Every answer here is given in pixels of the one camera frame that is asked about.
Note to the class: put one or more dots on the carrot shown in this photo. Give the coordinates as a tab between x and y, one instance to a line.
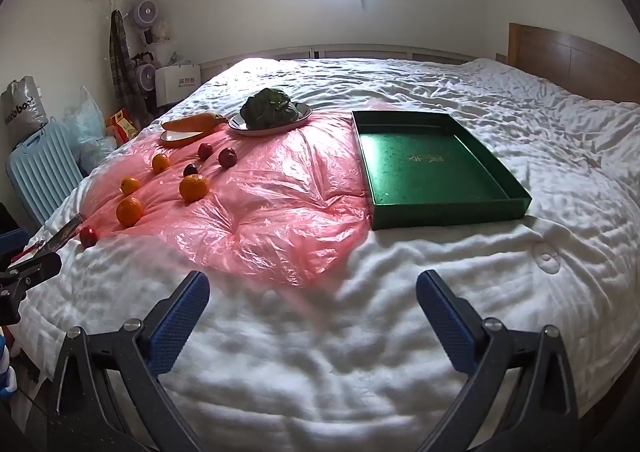
192	122

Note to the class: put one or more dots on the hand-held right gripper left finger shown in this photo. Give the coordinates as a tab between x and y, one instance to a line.
182	312

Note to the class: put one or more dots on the large bumpy orange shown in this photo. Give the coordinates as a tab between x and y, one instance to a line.
129	210

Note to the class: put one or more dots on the dark printed packet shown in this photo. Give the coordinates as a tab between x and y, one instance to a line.
62	234

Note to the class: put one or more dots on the plaid garment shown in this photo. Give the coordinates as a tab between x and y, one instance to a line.
120	62

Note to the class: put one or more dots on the dark plum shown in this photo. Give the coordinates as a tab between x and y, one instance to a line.
190	170

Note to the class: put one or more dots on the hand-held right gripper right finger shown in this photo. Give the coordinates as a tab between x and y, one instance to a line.
445	312

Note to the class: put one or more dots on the white bed rail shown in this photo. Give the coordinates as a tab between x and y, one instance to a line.
350	51

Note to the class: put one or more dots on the grey plastic bag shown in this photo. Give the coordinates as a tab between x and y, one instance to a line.
22	107

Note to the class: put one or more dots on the small red apple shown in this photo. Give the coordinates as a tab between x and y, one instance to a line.
204	151

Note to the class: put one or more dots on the light blue suitcase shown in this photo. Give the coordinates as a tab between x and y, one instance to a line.
40	167

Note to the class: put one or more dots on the white paper bag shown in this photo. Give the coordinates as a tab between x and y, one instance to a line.
177	82

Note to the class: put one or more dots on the large smooth orange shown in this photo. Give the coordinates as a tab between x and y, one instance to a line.
193	188

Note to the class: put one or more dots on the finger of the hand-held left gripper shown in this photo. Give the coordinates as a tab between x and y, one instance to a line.
12	239
35	269

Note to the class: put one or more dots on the orange rimmed plate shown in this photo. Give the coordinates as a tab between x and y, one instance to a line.
177	138

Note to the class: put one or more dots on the white bed quilt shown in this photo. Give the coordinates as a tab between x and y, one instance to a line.
500	282

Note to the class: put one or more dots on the wooden headboard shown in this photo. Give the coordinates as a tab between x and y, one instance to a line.
560	57

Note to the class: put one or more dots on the blue and white object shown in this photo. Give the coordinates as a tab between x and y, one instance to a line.
6	372

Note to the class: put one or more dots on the pink plastic sheet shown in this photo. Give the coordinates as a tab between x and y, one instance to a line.
280	192

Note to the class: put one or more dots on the small orange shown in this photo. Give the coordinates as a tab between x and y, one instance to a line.
130	185
160	163

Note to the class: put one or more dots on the white wall fan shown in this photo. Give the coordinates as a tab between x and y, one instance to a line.
146	11

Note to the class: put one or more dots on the dark green leafy vegetable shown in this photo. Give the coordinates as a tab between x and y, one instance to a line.
270	107

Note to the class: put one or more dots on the small white fan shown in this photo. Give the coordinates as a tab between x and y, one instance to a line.
146	75

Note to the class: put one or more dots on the clear plastic bag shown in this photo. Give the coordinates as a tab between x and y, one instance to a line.
87	127

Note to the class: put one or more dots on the green tray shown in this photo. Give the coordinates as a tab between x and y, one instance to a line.
430	177

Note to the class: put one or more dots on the red and yellow box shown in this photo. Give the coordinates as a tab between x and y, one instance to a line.
122	125

